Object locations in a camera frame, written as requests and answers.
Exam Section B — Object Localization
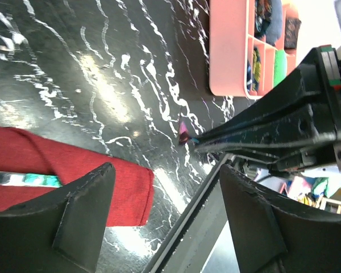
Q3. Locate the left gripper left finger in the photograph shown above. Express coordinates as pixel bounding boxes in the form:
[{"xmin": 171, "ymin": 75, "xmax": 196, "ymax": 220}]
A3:
[{"xmin": 0, "ymin": 180, "xmax": 109, "ymax": 272}]

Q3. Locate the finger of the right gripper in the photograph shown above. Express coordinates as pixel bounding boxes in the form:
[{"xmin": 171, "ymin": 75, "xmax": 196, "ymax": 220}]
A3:
[
  {"xmin": 194, "ymin": 104, "xmax": 337, "ymax": 152},
  {"xmin": 197, "ymin": 47, "xmax": 341, "ymax": 142}
]

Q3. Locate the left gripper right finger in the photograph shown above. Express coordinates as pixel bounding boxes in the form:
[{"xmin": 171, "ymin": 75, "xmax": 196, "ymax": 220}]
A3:
[{"xmin": 219, "ymin": 165, "xmax": 341, "ymax": 272}]

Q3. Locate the dark red cloth napkin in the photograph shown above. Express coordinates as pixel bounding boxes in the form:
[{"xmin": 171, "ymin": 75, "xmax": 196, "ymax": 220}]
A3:
[{"xmin": 0, "ymin": 127, "xmax": 155, "ymax": 227}]

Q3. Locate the silver spoon patterned handle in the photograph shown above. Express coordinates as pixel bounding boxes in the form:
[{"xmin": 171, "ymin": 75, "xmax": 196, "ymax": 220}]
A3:
[{"xmin": 0, "ymin": 171, "xmax": 62, "ymax": 188}]

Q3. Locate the green rolled sock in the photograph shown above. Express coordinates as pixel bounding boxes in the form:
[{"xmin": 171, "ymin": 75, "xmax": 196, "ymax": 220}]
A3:
[{"xmin": 273, "ymin": 50, "xmax": 288, "ymax": 87}]

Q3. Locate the brown patterned rolled sock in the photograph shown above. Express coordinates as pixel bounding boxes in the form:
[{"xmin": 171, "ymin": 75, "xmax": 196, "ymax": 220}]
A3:
[{"xmin": 284, "ymin": 17, "xmax": 301, "ymax": 49}]

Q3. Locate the grey-blue rolled sock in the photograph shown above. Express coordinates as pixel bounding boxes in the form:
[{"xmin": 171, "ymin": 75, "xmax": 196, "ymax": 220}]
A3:
[{"xmin": 266, "ymin": 0, "xmax": 283, "ymax": 46}]

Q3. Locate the yellow blue rolled sock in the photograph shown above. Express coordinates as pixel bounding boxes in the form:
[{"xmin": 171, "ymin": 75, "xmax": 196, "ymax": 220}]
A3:
[{"xmin": 252, "ymin": 47, "xmax": 261, "ymax": 92}]

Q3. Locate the blue dotted rolled sock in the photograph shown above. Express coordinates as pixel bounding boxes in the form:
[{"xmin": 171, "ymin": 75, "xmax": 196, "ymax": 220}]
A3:
[{"xmin": 246, "ymin": 60, "xmax": 252, "ymax": 92}]

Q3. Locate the pink divided organizer tray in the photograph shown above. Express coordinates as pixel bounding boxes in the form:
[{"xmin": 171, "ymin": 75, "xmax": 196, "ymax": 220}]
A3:
[{"xmin": 209, "ymin": 1, "xmax": 299, "ymax": 100}]

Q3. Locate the dark patterned rolled sock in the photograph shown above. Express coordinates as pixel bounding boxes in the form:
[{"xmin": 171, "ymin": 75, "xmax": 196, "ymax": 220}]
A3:
[{"xmin": 254, "ymin": 0, "xmax": 272, "ymax": 38}]

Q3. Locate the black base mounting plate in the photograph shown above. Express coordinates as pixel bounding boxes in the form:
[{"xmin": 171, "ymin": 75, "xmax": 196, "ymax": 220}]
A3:
[{"xmin": 143, "ymin": 154, "xmax": 235, "ymax": 272}]

